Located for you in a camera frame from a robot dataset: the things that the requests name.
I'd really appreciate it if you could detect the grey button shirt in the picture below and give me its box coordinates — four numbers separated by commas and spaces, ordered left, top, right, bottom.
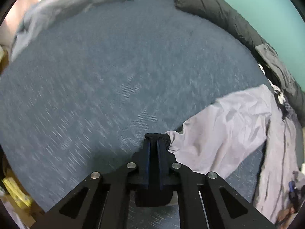
255, 43, 301, 101

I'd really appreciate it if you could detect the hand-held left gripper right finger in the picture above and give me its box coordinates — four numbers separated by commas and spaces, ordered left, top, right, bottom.
156, 139, 277, 229

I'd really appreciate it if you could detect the cardboard box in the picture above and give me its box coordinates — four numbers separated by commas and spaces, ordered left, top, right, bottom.
0, 193, 46, 229

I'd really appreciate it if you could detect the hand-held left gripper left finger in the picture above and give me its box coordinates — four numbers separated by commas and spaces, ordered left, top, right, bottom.
31, 138, 154, 229

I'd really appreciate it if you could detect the black and white garment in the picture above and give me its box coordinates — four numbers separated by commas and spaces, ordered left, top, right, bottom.
258, 63, 286, 105

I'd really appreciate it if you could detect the light grey blanket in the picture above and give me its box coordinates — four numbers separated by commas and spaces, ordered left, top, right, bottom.
11, 0, 167, 60

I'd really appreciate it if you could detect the person's right hand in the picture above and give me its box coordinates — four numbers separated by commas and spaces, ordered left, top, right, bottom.
278, 206, 296, 223

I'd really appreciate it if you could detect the dark grey rolled duvet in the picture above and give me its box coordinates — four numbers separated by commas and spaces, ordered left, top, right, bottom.
174, 0, 305, 129

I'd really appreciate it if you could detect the light grey jacket black trim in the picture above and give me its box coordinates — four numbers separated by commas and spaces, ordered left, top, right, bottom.
135, 84, 302, 227

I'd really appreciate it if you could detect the yellow plastic packet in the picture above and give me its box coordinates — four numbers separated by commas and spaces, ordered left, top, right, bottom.
2, 177, 32, 208

